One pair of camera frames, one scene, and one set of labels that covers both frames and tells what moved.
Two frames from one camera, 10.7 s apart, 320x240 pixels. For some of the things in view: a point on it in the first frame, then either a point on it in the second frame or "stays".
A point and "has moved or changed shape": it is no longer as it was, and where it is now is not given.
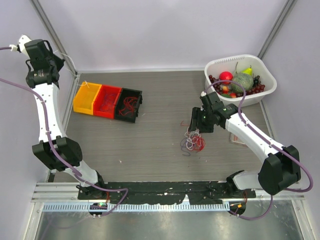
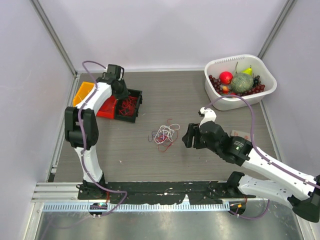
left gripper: [59, 61] → [124, 94]
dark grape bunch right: [258, 88] stays
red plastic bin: [104, 104] stays
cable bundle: [193, 142] has moved or changed shape
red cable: [130, 102] stays
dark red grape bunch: [218, 87] stays
